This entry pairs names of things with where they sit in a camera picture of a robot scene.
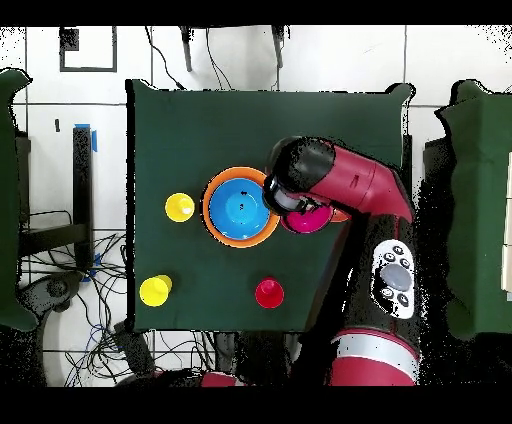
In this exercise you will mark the black cabinet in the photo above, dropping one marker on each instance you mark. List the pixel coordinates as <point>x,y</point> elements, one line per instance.
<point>23,180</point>
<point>438,188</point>

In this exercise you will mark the blue tape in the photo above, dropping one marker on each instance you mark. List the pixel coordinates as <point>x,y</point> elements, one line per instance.
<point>94,140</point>

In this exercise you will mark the bright yellow cup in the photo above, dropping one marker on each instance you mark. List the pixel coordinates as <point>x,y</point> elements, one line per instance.
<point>154,292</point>

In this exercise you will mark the red cup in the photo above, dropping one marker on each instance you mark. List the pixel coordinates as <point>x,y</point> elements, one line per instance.
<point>269,298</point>

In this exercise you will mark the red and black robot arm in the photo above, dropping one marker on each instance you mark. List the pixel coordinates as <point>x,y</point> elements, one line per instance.
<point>360,180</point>

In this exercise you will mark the grey office chair base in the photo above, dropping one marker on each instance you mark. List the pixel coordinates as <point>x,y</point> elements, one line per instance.
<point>52,288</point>

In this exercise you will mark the black metal stand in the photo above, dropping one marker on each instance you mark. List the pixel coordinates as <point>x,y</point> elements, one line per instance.
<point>82,180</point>

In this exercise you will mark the green cloth side table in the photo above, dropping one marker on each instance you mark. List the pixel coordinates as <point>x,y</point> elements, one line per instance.
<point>480,200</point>
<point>8,200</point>

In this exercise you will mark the black power adapter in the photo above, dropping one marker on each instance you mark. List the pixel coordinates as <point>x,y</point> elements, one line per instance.
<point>134,352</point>

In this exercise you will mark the pink bowl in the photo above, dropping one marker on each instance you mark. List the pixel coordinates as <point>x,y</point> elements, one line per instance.
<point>308,223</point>

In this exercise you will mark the black metal post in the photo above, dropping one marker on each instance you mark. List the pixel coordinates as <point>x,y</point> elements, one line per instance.
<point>408,156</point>

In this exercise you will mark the amber yellow cup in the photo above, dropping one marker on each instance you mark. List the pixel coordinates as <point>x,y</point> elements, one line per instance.
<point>178,210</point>

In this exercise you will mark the dark green table cloth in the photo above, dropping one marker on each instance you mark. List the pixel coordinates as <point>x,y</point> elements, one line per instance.
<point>240,112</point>

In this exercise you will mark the grey metal leg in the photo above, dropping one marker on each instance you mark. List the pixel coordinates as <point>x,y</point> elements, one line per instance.
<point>186,52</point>
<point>278,48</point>

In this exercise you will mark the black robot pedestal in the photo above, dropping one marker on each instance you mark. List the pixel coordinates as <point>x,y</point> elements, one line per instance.
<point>260,356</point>

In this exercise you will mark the blue bowl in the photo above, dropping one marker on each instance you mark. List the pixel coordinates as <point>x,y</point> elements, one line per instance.
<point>240,224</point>

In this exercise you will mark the large yellow-orange bowl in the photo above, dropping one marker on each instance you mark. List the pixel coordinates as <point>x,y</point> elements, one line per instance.
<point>206,212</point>

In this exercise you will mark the grey square floor frame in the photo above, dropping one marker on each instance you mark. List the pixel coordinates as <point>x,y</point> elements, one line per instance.
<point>88,69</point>

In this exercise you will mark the small orange bowl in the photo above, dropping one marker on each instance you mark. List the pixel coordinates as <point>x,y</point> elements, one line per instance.
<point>340,217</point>

